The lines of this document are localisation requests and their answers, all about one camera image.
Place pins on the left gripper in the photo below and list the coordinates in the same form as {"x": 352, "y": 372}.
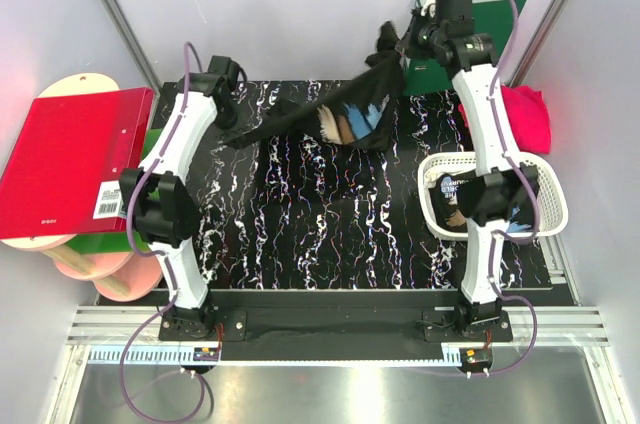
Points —
{"x": 226, "y": 111}

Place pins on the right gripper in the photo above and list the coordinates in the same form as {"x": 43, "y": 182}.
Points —
{"x": 406, "y": 40}

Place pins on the black printed t-shirt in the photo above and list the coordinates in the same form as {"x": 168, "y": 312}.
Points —
{"x": 358, "y": 113}
{"x": 444, "y": 200}

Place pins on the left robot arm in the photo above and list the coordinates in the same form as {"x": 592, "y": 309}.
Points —
{"x": 161, "y": 216}

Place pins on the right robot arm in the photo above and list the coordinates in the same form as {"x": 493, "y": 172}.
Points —
{"x": 502, "y": 180}

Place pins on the green lever arch binder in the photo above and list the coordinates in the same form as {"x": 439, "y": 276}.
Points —
{"x": 493, "y": 17}

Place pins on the pink folded t-shirt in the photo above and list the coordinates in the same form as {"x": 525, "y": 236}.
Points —
{"x": 529, "y": 118}

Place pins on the black marble pattern mat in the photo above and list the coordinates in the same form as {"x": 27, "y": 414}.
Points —
{"x": 294, "y": 213}

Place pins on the black printed t-shirt in basket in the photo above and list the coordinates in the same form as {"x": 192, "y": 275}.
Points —
{"x": 444, "y": 200}

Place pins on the white plastic basket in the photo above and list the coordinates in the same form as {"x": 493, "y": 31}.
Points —
{"x": 552, "y": 204}

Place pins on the green plastic folder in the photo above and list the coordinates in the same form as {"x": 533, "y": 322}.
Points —
{"x": 100, "y": 243}

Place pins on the red ring binder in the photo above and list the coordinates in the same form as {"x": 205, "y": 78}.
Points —
{"x": 62, "y": 175}

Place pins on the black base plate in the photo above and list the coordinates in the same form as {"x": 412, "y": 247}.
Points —
{"x": 335, "y": 326}

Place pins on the aluminium rail frame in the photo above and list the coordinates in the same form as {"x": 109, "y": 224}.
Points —
{"x": 114, "y": 335}

